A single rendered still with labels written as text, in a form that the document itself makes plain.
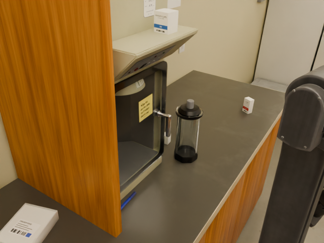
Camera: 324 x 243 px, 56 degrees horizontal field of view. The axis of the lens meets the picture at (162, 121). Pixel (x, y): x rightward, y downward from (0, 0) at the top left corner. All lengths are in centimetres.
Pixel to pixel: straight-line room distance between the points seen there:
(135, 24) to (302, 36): 303
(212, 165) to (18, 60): 83
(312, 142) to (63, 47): 59
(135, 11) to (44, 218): 69
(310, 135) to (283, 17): 347
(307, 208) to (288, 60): 348
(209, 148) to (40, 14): 91
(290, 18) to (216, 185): 282
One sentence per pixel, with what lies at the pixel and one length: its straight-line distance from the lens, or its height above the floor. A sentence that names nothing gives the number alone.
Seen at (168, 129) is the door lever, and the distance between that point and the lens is 111.
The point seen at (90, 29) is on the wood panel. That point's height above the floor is 157.
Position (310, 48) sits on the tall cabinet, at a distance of 381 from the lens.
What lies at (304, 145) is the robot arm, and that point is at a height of 156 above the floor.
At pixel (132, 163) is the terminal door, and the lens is 107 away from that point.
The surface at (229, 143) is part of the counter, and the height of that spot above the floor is 94.
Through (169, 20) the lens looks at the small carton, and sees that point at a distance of 90.
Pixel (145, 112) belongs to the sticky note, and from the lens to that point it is 103.
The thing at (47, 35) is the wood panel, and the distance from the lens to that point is 81.
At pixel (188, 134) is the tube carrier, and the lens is 122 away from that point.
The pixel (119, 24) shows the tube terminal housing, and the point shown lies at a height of 155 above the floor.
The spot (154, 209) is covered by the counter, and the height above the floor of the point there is 94.
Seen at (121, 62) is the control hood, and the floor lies 148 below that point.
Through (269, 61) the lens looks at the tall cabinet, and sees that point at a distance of 394.
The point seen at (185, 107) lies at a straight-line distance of 120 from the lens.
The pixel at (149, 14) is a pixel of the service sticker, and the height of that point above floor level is 155.
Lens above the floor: 174
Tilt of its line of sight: 30 degrees down
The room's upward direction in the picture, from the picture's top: 2 degrees clockwise
